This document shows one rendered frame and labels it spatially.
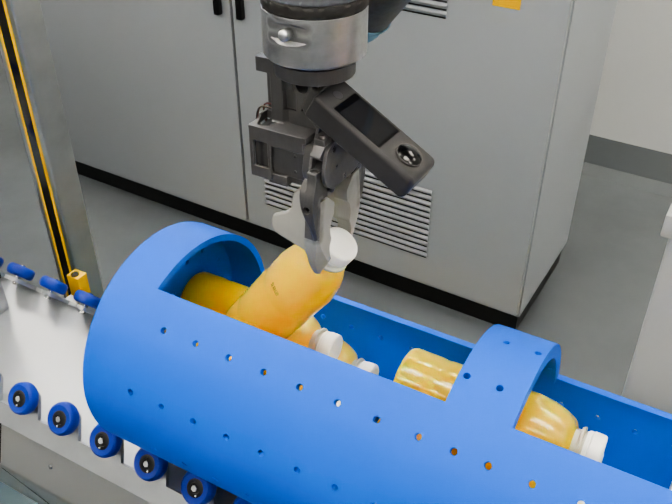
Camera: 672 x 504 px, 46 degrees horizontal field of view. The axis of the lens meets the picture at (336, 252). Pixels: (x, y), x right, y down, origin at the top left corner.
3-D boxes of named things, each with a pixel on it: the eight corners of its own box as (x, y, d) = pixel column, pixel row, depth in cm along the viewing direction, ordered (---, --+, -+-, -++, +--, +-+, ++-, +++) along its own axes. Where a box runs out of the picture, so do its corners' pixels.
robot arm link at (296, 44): (387, -4, 67) (330, 30, 60) (384, 51, 70) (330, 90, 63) (297, -20, 71) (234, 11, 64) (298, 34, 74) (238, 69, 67)
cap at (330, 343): (308, 352, 94) (321, 358, 93) (322, 324, 95) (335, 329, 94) (316, 364, 97) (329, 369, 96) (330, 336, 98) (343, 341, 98)
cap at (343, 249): (335, 234, 81) (344, 225, 80) (353, 266, 80) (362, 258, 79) (307, 241, 79) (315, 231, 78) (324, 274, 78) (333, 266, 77)
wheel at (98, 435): (102, 416, 104) (92, 418, 102) (128, 429, 103) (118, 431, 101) (92, 448, 104) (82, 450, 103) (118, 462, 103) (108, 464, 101)
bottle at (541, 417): (388, 424, 83) (563, 497, 76) (394, 372, 79) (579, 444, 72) (416, 385, 88) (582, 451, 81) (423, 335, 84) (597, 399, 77)
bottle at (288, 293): (262, 296, 96) (341, 217, 83) (287, 347, 94) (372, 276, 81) (213, 310, 91) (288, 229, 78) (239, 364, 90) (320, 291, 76)
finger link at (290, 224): (279, 258, 81) (284, 173, 76) (329, 275, 78) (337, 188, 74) (262, 269, 78) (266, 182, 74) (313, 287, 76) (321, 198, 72)
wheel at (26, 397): (21, 376, 110) (10, 377, 108) (44, 388, 109) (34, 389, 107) (12, 407, 110) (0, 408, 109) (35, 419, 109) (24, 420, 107)
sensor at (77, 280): (79, 289, 138) (74, 266, 136) (92, 294, 137) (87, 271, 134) (46, 314, 133) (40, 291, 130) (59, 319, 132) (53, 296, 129)
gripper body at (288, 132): (293, 149, 80) (289, 32, 73) (368, 169, 77) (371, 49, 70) (250, 182, 75) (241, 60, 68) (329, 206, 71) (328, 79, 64)
